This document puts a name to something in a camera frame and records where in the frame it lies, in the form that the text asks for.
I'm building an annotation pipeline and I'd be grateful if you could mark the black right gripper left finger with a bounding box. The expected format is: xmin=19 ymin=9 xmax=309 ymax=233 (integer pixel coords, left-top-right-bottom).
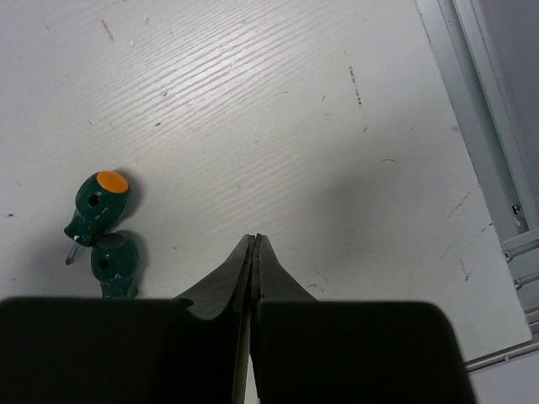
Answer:
xmin=1 ymin=235 xmax=255 ymax=403

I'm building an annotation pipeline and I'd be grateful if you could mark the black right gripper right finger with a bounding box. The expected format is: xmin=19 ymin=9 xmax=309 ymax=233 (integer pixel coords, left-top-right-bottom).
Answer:
xmin=251 ymin=235 xmax=476 ymax=403

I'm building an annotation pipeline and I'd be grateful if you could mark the green stubby flathead screwdriver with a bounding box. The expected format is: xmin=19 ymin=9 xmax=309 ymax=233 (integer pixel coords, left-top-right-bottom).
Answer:
xmin=91 ymin=232 xmax=140 ymax=299

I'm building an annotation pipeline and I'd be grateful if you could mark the green stubby phillips screwdriver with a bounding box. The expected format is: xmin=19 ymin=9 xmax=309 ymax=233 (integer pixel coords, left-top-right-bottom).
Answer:
xmin=64 ymin=171 xmax=130 ymax=265

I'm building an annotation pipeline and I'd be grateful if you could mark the aluminium table frame rail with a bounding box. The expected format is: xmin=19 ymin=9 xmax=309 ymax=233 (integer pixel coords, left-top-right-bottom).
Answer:
xmin=418 ymin=1 xmax=538 ymax=372

